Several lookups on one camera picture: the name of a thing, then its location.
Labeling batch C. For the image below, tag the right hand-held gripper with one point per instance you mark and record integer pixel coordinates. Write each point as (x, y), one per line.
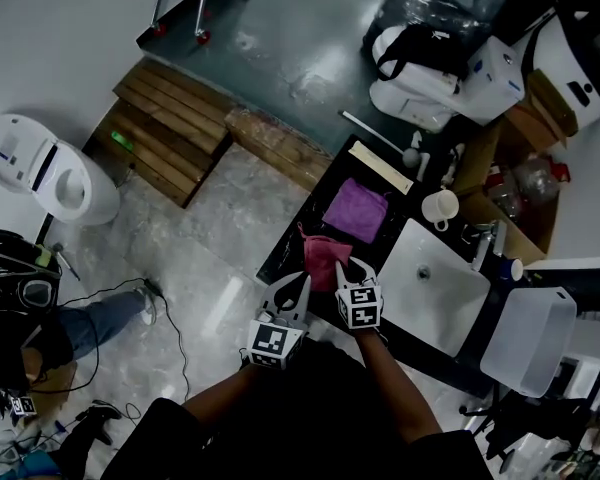
(360, 310)

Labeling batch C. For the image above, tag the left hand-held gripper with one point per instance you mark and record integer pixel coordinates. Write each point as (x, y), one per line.
(275, 343)

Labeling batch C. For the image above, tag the pink cloth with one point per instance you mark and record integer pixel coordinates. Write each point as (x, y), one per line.
(322, 258)

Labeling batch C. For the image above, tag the purple cloth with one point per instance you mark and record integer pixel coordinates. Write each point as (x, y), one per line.
(355, 210)

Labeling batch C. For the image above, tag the translucent plastic bin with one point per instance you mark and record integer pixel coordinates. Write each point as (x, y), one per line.
(525, 343)

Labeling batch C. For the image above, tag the person's right forearm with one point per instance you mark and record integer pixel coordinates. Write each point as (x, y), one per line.
(390, 383)

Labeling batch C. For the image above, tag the person's left forearm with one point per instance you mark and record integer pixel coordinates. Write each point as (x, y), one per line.
(230, 390)

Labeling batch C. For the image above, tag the large cardboard box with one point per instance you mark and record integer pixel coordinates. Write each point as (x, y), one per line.
(525, 233)

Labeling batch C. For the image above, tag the flat brown cardboard box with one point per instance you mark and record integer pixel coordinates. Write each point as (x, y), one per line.
(55, 388)

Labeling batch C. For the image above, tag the small cardboard box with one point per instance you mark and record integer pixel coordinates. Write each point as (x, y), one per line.
(550, 103)

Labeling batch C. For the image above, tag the white sink basin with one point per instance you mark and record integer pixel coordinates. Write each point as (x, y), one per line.
(430, 298)

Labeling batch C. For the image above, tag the white mug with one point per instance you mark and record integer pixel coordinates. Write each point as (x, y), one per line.
(439, 205)

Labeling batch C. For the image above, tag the beige flat packet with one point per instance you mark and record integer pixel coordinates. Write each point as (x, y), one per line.
(380, 167)

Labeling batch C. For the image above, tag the chrome faucet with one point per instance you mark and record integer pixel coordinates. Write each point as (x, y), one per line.
(482, 250)

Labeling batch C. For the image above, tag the white plastic tube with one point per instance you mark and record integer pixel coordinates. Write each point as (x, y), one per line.
(424, 167)

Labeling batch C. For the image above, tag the toilet brush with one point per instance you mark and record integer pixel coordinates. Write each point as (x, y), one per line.
(411, 157)

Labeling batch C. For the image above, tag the person's black shirt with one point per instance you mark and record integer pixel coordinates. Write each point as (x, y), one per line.
(300, 443)

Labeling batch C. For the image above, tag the small white object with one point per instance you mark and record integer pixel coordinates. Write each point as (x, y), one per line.
(416, 139)

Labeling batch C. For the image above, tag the white cup blue print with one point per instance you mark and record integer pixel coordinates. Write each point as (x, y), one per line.
(511, 268)

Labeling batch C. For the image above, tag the clear bottle red label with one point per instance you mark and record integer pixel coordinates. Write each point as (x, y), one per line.
(504, 193)

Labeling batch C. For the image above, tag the clear bottle red cap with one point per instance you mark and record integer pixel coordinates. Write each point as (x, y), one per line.
(535, 175)

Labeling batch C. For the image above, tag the wooden steps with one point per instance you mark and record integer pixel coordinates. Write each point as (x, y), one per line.
(170, 118)

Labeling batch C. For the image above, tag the black office chair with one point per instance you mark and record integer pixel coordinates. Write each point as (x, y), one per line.
(520, 428)

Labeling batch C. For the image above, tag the person's left leg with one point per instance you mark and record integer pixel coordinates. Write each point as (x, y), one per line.
(97, 423)

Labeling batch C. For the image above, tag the green bottle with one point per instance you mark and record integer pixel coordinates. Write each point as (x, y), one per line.
(122, 140)

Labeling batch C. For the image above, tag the white tank toilet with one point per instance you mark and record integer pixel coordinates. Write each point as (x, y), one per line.
(490, 85)

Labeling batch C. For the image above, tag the black bag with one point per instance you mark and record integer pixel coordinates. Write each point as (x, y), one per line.
(420, 50)

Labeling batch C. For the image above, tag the white smart toilet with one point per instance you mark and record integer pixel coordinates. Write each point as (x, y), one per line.
(65, 178)

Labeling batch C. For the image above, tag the black helmet green trim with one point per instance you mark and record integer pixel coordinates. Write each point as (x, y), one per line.
(15, 268)

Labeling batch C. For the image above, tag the white black round appliance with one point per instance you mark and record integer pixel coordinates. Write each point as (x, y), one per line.
(580, 58)

